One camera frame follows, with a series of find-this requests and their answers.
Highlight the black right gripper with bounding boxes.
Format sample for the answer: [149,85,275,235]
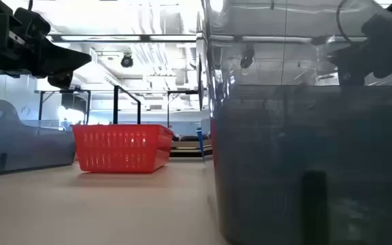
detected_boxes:
[327,1,392,80]

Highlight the tan table mat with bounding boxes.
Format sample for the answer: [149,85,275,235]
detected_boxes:
[0,158,229,245]

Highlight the wooden shelf with black frame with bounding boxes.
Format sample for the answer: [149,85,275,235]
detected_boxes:
[113,84,214,151]

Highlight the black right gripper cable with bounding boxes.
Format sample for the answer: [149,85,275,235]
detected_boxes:
[334,0,354,47]

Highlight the red perforated plastic basket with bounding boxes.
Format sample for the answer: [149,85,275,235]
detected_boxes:
[71,123,175,174]

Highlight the black hanging ceiling device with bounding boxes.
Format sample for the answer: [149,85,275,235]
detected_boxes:
[239,46,255,69]
[120,53,135,69]

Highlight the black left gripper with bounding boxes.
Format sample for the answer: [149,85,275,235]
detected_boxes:
[0,0,93,90]

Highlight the black aluminium table frame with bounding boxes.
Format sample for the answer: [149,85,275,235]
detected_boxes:
[169,148,214,159]

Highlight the gray translucent plastic basket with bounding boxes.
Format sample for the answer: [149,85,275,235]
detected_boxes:
[202,0,392,245]
[0,97,77,176]

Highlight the dark horizontal beam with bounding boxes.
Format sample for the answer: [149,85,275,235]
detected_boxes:
[46,33,367,44]

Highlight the black background table frame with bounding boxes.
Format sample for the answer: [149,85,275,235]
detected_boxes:
[37,88,92,126]
[166,88,200,129]

